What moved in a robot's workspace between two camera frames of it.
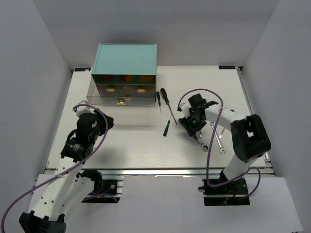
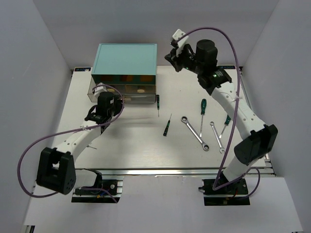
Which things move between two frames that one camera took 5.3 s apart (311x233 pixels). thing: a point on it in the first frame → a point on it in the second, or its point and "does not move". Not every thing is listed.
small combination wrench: (221, 149) does not move
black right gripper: (186, 123) → (174, 59)
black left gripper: (99, 114) → (118, 105)
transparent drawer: (123, 79) does not move
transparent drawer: (140, 88) does not move
